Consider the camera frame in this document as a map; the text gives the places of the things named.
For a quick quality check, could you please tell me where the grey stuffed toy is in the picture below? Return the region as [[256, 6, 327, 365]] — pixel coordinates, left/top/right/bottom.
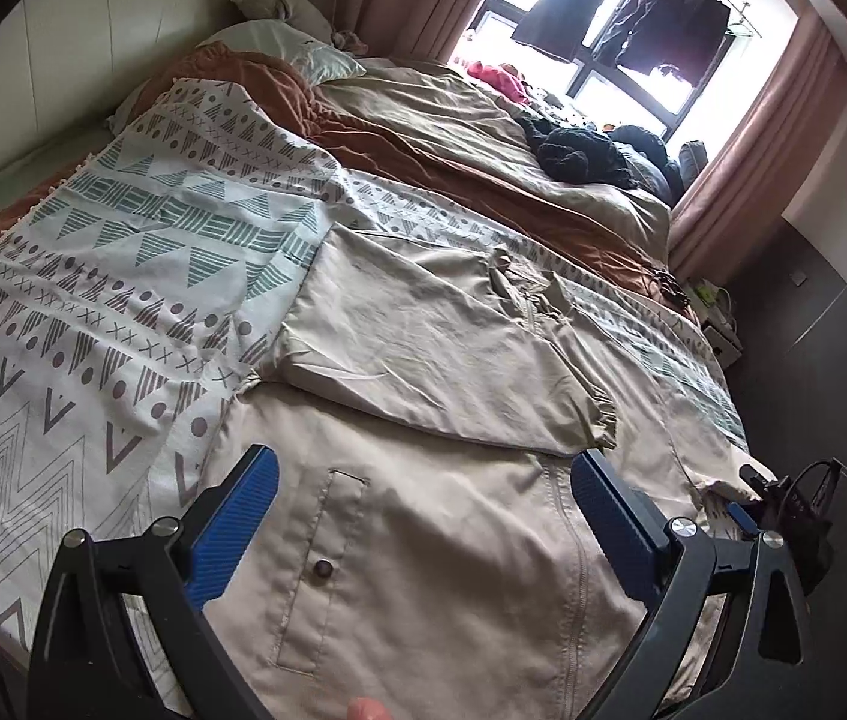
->
[[224, 0, 353, 46]]

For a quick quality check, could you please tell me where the dark hanging garment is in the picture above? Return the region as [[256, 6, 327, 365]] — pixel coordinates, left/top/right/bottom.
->
[[509, 0, 645, 65], [592, 0, 732, 80]]

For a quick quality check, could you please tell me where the brown blanket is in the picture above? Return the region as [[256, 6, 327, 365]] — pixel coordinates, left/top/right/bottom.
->
[[0, 41, 687, 308]]

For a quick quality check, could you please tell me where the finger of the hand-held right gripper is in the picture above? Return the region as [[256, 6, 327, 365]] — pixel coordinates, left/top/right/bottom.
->
[[722, 463, 771, 539]]

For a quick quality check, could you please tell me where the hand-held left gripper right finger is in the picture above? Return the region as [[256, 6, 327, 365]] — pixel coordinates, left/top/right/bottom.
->
[[568, 450, 813, 720]]

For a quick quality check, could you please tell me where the beige jacket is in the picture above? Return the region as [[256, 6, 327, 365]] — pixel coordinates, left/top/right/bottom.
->
[[202, 225, 777, 720]]

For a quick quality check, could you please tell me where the white patterned blanket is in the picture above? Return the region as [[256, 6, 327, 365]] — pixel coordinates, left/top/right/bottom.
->
[[0, 79, 750, 691]]

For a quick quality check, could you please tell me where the pile of dark clothes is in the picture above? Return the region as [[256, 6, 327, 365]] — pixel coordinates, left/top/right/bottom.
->
[[521, 116, 683, 203]]

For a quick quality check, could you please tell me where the beige duvet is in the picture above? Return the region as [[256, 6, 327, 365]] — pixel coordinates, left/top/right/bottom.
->
[[311, 56, 672, 256]]

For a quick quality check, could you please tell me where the dark framed window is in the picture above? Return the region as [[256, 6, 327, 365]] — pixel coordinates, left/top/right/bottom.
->
[[461, 0, 800, 140]]

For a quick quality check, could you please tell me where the pale green pillow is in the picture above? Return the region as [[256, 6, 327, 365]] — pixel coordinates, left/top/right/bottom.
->
[[109, 19, 368, 128]]

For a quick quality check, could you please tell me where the red cloth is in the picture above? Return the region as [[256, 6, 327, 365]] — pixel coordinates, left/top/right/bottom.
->
[[464, 60, 537, 102]]

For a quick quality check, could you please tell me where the white box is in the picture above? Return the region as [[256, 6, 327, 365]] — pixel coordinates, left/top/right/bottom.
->
[[697, 307, 743, 368]]

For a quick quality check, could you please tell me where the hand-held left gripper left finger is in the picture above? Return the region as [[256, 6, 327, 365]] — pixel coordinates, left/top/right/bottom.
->
[[26, 444, 280, 720]]

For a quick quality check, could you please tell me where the white padded bed frame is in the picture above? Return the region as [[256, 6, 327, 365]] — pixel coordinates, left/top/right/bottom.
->
[[0, 0, 350, 241]]

